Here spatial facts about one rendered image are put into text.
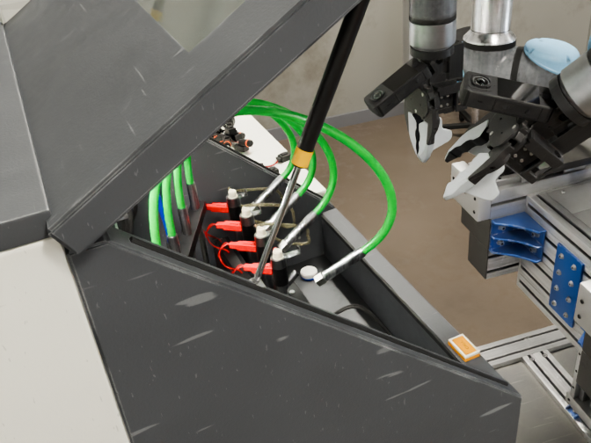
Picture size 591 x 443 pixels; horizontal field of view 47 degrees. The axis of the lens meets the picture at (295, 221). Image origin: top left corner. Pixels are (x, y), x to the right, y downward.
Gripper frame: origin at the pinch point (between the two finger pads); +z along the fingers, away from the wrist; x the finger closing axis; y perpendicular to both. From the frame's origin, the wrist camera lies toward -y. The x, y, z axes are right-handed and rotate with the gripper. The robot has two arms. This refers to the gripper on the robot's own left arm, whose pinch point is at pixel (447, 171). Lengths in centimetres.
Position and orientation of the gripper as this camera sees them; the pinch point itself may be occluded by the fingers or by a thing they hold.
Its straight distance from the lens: 98.4
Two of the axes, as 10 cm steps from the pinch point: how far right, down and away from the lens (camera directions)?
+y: 8.0, 5.0, 3.3
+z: -5.8, 4.8, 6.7
